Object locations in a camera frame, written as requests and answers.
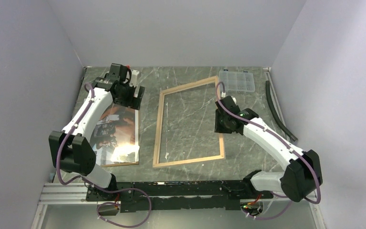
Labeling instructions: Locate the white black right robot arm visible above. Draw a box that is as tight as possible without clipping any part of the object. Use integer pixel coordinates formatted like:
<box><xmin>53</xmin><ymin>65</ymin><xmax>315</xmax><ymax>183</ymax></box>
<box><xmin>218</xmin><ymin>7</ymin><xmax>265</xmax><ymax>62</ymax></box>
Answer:
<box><xmin>215</xmin><ymin>96</ymin><xmax>323</xmax><ymax>204</ymax></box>

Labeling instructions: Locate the black rubber hose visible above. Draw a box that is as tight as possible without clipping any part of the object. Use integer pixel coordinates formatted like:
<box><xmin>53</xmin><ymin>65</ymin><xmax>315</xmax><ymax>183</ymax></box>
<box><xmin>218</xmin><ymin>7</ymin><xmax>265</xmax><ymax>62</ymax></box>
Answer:
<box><xmin>265</xmin><ymin>80</ymin><xmax>298</xmax><ymax>142</ymax></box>

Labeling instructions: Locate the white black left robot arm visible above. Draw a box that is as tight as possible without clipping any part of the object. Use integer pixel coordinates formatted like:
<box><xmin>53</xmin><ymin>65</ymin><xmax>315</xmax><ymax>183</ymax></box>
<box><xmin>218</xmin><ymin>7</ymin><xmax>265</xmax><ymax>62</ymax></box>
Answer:
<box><xmin>49</xmin><ymin>63</ymin><xmax>145</xmax><ymax>200</ymax></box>

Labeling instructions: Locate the white wooden picture frame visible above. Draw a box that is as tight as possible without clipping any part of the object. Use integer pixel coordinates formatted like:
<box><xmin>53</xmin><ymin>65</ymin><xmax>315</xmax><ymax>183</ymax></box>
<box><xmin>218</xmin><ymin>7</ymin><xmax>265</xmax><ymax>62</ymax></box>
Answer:
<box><xmin>152</xmin><ymin>76</ymin><xmax>225</xmax><ymax>168</ymax></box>

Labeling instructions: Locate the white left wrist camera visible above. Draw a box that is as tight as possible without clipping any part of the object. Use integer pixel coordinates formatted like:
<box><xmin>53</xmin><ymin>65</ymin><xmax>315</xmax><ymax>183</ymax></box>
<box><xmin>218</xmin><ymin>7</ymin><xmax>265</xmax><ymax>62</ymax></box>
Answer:
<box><xmin>126</xmin><ymin>65</ymin><xmax>141</xmax><ymax>87</ymax></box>

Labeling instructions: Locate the glossy photo print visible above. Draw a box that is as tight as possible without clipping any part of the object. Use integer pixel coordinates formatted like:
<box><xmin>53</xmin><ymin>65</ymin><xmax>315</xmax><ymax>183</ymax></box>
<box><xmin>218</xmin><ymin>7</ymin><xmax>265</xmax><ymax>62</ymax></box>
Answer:
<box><xmin>88</xmin><ymin>104</ymin><xmax>140</xmax><ymax>167</ymax></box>

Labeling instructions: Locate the clear plastic compartment box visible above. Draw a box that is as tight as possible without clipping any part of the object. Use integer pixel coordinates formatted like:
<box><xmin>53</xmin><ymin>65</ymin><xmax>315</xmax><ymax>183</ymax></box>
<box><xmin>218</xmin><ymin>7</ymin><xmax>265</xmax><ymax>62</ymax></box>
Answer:
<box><xmin>218</xmin><ymin>69</ymin><xmax>255</xmax><ymax>93</ymax></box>

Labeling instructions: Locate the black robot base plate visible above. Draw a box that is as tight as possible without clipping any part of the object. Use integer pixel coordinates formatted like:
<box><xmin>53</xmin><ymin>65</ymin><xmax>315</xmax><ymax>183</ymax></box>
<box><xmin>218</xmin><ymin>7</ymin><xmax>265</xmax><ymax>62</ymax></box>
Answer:
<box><xmin>86</xmin><ymin>180</ymin><xmax>273</xmax><ymax>213</ymax></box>

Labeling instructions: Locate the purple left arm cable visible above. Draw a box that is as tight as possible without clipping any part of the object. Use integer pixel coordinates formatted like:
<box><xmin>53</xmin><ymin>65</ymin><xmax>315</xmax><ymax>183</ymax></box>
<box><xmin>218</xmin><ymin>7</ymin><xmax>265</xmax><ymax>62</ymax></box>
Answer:
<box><xmin>55</xmin><ymin>83</ymin><xmax>153</xmax><ymax>228</ymax></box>

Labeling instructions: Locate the aluminium extrusion rail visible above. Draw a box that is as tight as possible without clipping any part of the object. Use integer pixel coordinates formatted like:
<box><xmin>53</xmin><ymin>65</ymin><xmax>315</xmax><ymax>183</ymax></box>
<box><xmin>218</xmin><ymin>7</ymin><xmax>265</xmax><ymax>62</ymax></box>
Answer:
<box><xmin>39</xmin><ymin>179</ymin><xmax>316</xmax><ymax>205</ymax></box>

